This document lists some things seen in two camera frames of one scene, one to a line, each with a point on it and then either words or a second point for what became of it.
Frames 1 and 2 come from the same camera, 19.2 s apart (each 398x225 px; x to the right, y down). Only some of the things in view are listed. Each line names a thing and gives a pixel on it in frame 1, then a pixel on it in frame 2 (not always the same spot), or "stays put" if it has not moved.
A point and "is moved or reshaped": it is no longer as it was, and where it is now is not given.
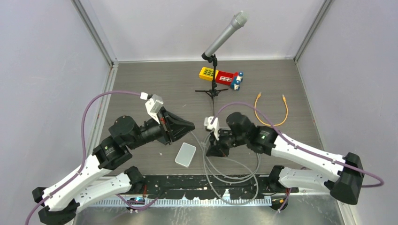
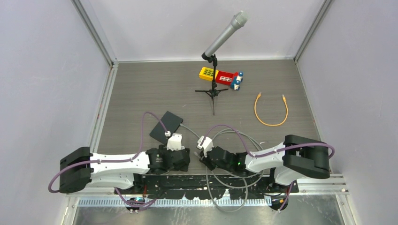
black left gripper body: x=162 y=127 to x=184 y=168
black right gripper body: x=229 y=139 to x=212 y=164
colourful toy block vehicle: x=233 y=79 stays put
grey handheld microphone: x=239 y=20 stays put
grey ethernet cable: x=253 y=174 is moved or reshaped
